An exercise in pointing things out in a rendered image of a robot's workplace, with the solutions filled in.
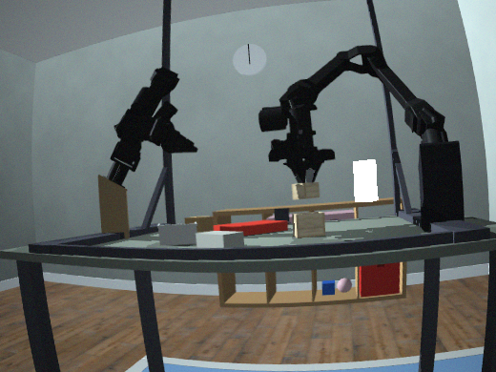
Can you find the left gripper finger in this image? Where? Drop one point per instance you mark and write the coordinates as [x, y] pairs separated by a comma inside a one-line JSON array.
[[312, 169], [298, 169]]

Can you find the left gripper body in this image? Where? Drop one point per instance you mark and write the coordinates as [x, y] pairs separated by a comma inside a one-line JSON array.
[[301, 139]]

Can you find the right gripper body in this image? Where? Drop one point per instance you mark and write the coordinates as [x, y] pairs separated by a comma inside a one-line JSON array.
[[145, 128]]

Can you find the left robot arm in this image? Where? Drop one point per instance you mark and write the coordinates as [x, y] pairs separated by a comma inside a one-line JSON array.
[[419, 115]]

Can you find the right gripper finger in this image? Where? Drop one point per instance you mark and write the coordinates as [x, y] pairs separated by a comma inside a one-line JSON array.
[[184, 150], [174, 139]]

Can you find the black metal overhead frame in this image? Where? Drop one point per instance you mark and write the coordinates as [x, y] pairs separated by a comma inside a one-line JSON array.
[[166, 176]]

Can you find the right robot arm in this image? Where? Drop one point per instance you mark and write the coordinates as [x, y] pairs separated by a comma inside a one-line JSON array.
[[145, 103]]

